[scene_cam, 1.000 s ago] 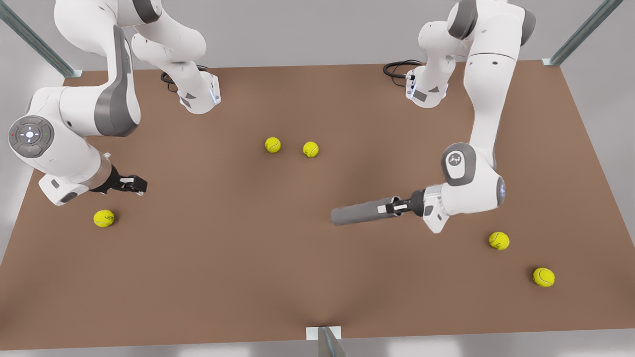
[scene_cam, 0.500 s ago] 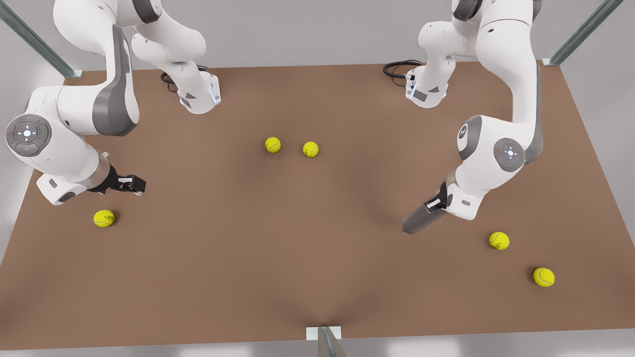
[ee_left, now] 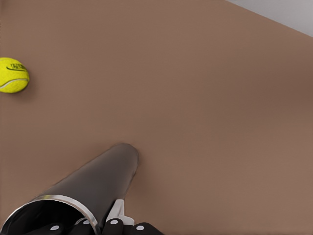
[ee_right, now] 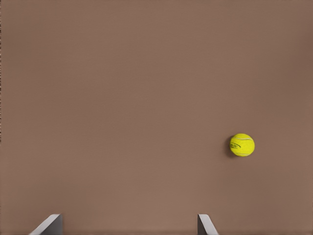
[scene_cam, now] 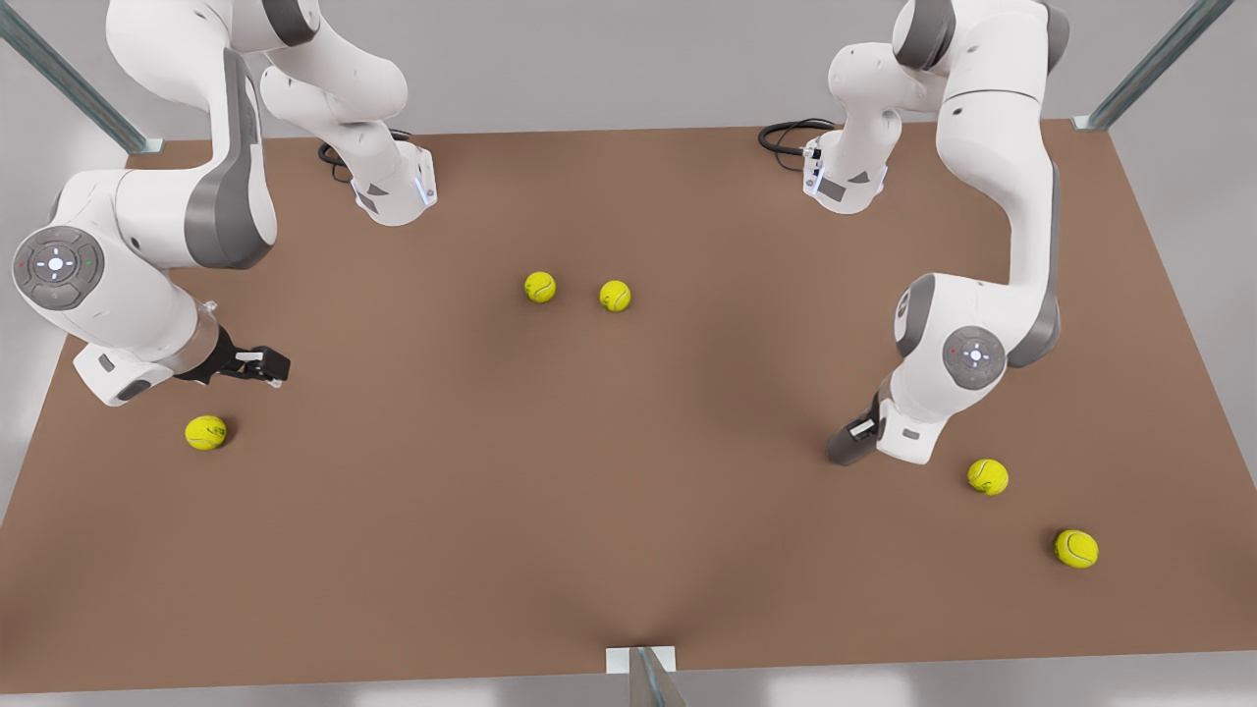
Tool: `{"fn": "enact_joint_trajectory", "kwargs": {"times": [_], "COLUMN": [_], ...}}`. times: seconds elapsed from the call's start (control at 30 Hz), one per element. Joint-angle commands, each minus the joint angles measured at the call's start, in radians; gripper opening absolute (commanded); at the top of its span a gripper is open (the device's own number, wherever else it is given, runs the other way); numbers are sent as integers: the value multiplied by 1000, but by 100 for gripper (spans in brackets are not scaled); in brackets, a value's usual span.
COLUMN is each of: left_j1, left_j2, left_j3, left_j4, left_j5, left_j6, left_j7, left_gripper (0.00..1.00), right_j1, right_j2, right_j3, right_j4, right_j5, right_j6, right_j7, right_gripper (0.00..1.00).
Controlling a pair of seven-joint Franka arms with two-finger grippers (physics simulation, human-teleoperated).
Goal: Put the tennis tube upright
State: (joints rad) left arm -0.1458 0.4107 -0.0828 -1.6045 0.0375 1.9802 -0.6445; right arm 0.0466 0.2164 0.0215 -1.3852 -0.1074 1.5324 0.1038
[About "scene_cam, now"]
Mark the yellow tennis ball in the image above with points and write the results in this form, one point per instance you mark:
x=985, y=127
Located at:
x=615, y=296
x=205, y=432
x=987, y=476
x=539, y=287
x=1075, y=548

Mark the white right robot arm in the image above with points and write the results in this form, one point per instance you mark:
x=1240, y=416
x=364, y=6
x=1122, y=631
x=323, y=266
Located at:
x=147, y=221

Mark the silver frame post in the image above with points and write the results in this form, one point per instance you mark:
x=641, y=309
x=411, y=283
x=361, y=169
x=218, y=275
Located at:
x=1149, y=69
x=69, y=79
x=643, y=673

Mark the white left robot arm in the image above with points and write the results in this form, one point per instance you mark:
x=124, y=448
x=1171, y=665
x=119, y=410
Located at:
x=992, y=128

